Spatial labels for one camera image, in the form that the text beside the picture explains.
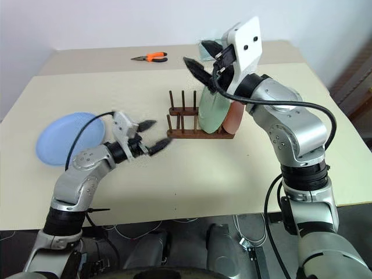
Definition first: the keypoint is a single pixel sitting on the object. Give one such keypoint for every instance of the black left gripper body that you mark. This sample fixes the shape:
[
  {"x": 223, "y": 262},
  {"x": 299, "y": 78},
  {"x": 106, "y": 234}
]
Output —
[{"x": 137, "y": 146}]

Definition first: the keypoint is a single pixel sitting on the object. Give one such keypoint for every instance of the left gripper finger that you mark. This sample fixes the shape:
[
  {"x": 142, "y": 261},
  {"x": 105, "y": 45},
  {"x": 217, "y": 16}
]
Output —
[
  {"x": 159, "y": 145},
  {"x": 146, "y": 125}
]

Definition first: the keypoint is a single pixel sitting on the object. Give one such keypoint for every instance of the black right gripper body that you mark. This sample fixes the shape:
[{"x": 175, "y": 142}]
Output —
[{"x": 225, "y": 58}]

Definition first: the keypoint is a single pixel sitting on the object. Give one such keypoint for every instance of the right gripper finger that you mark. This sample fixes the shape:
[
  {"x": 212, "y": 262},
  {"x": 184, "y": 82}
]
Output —
[
  {"x": 200, "y": 71},
  {"x": 212, "y": 46}
]

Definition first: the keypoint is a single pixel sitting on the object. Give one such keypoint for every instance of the green plate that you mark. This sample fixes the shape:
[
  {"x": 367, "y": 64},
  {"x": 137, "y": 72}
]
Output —
[{"x": 212, "y": 113}]

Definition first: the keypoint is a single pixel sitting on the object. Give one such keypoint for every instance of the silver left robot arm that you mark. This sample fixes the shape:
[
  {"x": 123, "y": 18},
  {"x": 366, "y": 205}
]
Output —
[{"x": 84, "y": 162}]

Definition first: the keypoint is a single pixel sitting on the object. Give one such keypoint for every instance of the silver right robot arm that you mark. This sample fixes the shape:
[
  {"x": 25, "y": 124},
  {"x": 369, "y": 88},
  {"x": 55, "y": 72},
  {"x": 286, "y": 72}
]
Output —
[{"x": 290, "y": 122}]

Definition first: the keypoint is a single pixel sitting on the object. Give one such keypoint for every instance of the wooden dish rack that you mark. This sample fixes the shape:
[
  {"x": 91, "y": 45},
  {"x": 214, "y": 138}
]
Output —
[{"x": 200, "y": 135}]

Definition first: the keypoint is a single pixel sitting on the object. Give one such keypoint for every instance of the clear greenish plastic container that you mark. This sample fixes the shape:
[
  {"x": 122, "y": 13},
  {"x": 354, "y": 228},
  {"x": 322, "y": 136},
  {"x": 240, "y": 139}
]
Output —
[{"x": 205, "y": 55}]

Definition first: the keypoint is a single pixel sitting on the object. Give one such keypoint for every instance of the pink plate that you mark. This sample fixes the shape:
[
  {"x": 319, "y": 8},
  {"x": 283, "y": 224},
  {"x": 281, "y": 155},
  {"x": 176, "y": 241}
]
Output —
[{"x": 234, "y": 119}]

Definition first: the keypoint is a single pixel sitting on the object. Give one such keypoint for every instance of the black zip tie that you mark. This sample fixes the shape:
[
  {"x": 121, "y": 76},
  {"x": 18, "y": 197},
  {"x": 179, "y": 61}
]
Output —
[{"x": 100, "y": 210}]

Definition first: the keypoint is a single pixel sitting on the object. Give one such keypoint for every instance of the blue plate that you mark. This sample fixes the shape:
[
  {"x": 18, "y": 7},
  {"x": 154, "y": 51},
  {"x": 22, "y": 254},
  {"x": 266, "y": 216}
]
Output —
[{"x": 58, "y": 139}]

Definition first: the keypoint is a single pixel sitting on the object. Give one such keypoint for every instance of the dark rounded robot leg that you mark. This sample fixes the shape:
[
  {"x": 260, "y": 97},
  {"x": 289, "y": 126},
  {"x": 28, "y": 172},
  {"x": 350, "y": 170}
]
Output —
[
  {"x": 219, "y": 244},
  {"x": 151, "y": 250}
]

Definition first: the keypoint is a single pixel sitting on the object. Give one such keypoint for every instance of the dark wooden furniture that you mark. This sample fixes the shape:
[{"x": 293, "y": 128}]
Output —
[{"x": 357, "y": 78}]

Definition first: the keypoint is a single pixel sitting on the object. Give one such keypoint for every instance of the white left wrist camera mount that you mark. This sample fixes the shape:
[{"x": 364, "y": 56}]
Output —
[{"x": 121, "y": 123}]

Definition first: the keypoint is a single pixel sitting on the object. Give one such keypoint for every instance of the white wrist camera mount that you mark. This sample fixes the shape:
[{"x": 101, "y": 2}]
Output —
[
  {"x": 247, "y": 37},
  {"x": 121, "y": 123}
]

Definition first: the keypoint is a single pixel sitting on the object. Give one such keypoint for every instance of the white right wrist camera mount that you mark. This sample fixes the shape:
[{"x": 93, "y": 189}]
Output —
[{"x": 247, "y": 37}]

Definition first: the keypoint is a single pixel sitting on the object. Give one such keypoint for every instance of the black metal bracket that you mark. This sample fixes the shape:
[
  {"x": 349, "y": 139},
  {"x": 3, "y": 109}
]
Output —
[{"x": 257, "y": 258}]

